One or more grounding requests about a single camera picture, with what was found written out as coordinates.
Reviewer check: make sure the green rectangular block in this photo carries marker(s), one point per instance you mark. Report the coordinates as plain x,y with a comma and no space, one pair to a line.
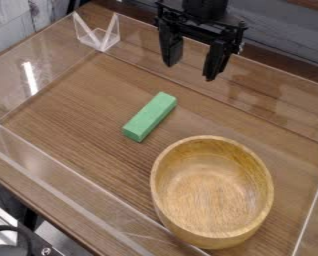
149,117

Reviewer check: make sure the clear acrylic corner bracket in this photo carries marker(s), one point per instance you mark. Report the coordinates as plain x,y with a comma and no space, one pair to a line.
98,38

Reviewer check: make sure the clear acrylic tray wall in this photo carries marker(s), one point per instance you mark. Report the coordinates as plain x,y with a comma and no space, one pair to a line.
105,224

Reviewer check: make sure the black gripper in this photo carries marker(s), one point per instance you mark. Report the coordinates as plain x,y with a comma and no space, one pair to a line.
202,20

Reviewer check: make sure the brown wooden bowl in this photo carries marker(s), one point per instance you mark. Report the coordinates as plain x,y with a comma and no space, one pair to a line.
212,190

